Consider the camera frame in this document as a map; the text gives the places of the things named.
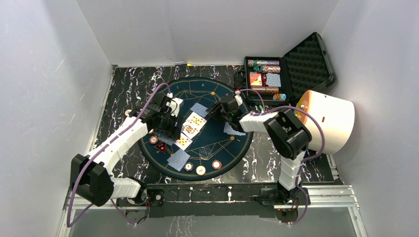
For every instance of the red triangle marker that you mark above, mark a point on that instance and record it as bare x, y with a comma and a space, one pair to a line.
161, 147

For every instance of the face-up diamonds card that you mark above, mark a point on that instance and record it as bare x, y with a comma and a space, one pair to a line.
183, 142

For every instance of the cream chip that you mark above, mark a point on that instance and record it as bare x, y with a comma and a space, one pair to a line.
200, 170

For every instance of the cream chip off mat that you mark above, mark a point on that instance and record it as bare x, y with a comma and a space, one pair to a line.
127, 112

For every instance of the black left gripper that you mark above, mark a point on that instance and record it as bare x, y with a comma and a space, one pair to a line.
167, 131

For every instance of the top poker chip row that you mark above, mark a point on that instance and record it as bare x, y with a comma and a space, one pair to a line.
261, 63

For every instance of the face-down burn card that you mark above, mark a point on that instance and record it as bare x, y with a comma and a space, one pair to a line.
199, 109

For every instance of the clear plastic dealer button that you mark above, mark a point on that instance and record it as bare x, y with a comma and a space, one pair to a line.
205, 153

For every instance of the blue card deck in case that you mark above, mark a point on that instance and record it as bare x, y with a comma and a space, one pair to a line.
273, 80

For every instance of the short poker chip stack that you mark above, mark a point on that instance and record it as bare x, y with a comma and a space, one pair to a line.
279, 97

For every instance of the white cylindrical drum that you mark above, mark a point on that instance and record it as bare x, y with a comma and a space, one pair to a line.
335, 116

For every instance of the face-up king card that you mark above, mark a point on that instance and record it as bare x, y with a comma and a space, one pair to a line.
189, 130

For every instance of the poker chip row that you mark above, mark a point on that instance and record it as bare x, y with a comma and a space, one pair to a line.
261, 63
266, 89
267, 69

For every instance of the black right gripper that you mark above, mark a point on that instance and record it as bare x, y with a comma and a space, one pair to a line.
214, 110

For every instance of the aluminium mounting rail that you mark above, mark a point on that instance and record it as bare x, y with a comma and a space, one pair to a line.
220, 211

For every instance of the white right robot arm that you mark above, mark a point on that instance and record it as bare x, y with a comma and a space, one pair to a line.
288, 135

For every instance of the black foam-lined carrying case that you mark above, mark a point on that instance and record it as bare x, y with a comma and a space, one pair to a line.
307, 66

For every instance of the round blue poker mat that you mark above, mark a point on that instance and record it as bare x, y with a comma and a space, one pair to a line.
228, 149

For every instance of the dealt card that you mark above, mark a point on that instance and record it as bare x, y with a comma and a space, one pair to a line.
228, 129
178, 159

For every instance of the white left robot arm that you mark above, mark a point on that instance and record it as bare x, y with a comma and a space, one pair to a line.
90, 175

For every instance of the red poker chip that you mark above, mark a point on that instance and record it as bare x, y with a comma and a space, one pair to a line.
153, 139

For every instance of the red card deck box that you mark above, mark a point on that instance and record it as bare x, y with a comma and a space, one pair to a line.
255, 79

